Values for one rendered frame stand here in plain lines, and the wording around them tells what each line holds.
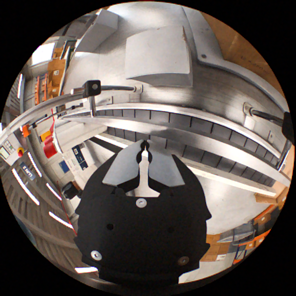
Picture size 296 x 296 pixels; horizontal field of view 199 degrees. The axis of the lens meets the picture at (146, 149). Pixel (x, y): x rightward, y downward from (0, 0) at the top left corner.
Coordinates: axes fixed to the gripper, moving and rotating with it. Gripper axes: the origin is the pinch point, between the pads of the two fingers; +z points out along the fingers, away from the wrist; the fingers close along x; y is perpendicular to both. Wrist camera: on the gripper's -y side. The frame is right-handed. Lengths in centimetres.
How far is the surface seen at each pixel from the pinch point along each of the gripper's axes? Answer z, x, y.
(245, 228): -60, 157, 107
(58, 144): -0.5, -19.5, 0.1
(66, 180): 236, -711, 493
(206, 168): -2.7, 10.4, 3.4
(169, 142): 3.7, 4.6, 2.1
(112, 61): 19.2, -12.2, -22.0
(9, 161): -18, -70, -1
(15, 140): -8, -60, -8
